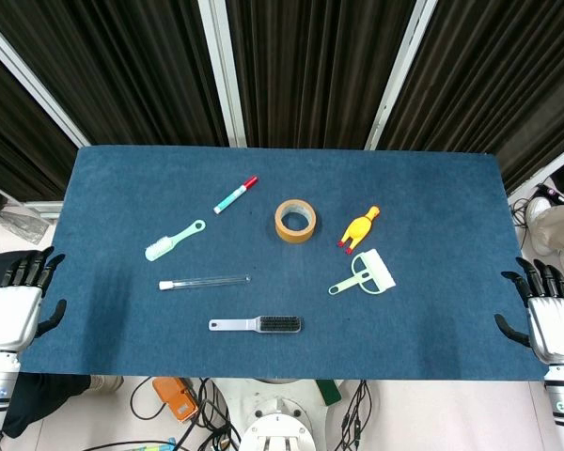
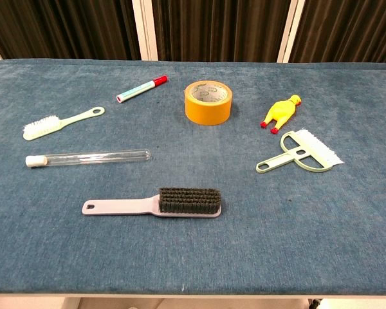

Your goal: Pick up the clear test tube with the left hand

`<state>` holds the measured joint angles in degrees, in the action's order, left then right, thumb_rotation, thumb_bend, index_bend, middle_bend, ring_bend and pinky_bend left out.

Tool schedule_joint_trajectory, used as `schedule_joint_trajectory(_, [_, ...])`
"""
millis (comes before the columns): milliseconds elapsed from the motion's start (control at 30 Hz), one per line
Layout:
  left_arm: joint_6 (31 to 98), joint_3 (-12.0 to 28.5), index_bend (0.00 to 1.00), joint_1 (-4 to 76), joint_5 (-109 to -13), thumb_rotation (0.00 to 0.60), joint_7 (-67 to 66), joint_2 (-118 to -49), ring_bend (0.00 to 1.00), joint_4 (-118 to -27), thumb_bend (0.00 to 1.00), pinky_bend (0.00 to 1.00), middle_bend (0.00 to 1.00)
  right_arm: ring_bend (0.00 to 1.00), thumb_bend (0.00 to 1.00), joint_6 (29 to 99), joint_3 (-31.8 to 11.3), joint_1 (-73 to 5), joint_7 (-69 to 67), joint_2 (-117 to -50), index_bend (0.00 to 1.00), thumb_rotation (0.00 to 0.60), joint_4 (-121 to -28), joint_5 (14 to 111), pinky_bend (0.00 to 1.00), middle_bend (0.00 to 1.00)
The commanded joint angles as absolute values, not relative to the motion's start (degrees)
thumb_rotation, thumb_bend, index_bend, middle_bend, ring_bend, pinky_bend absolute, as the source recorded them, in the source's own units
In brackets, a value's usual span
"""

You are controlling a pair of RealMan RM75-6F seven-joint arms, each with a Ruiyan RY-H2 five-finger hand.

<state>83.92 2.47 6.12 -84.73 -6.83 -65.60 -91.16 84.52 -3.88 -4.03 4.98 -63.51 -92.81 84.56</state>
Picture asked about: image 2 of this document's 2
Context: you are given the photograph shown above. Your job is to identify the transparent test tube white stopper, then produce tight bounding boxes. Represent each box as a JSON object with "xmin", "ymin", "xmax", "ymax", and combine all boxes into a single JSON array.
[{"xmin": 25, "ymin": 148, "xmax": 152, "ymax": 167}]

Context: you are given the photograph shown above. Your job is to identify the dark pleated curtain panel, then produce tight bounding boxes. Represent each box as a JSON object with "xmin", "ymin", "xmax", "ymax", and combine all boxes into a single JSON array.
[
  {"xmin": 0, "ymin": 0, "xmax": 141, "ymax": 61},
  {"xmin": 151, "ymin": 0, "xmax": 292, "ymax": 64},
  {"xmin": 289, "ymin": 0, "xmax": 386, "ymax": 65}
]

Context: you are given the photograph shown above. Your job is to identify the yellow rubber chicken toy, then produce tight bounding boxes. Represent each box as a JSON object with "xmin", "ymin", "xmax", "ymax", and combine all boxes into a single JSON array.
[{"xmin": 260, "ymin": 94, "xmax": 302, "ymax": 135}]

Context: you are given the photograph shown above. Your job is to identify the red capped white marker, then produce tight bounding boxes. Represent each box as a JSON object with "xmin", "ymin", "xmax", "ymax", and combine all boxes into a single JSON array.
[{"xmin": 116, "ymin": 75, "xmax": 169, "ymax": 104}]

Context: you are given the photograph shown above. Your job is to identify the yellow-brown packing tape roll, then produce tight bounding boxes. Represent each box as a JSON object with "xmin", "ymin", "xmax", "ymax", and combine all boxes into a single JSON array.
[{"xmin": 184, "ymin": 80, "xmax": 234, "ymax": 126}]

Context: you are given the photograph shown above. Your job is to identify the wide green white-bristle brush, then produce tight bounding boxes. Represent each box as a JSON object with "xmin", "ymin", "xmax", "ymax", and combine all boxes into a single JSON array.
[{"xmin": 255, "ymin": 128, "xmax": 345, "ymax": 175}]

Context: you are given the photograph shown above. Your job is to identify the grey brush dark bristles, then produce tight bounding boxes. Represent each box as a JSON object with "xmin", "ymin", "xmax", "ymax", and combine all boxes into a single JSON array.
[{"xmin": 82, "ymin": 187, "xmax": 223, "ymax": 219}]

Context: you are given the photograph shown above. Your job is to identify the green long-handled white-bristle brush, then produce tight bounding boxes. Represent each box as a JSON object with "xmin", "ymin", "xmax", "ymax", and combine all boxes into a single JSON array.
[{"xmin": 23, "ymin": 106, "xmax": 106, "ymax": 142}]

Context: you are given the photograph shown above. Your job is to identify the blue table cloth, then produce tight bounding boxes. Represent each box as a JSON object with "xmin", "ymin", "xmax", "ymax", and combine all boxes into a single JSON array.
[{"xmin": 0, "ymin": 59, "xmax": 386, "ymax": 295}]

